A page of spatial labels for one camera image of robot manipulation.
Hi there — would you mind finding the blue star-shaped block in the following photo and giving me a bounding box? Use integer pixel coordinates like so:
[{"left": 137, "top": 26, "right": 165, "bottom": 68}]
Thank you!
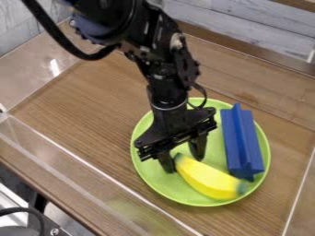
[{"left": 220, "top": 103, "right": 264, "bottom": 182}]

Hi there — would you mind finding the black metal table frame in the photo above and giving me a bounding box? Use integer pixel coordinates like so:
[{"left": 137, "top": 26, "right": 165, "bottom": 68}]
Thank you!
[{"left": 0, "top": 164, "right": 72, "bottom": 236}]

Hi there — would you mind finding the black cable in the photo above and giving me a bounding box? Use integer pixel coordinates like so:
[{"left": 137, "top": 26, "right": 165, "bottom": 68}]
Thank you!
[{"left": 20, "top": 0, "right": 120, "bottom": 62}]

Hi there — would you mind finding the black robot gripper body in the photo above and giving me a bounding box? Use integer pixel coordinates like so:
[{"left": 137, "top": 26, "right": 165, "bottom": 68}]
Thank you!
[{"left": 133, "top": 104, "right": 216, "bottom": 161}]

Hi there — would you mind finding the yellow toy banana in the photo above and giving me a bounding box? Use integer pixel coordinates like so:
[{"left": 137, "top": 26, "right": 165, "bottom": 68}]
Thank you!
[{"left": 175, "top": 153, "right": 248, "bottom": 200}]

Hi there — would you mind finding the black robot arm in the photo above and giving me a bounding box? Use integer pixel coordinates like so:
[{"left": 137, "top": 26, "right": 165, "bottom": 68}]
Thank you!
[{"left": 61, "top": 0, "right": 216, "bottom": 173}]

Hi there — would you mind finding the green round plate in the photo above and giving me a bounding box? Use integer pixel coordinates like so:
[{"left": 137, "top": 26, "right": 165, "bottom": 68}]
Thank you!
[{"left": 131, "top": 98, "right": 271, "bottom": 207}]

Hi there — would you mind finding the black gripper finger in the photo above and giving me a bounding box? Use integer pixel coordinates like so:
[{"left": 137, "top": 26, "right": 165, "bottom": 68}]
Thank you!
[
  {"left": 157, "top": 152, "right": 176, "bottom": 173},
  {"left": 188, "top": 135, "right": 207, "bottom": 161}
]

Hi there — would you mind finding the clear acrylic front wall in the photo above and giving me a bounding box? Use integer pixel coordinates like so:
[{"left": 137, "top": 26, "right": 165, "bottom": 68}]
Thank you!
[{"left": 0, "top": 112, "right": 201, "bottom": 236}]

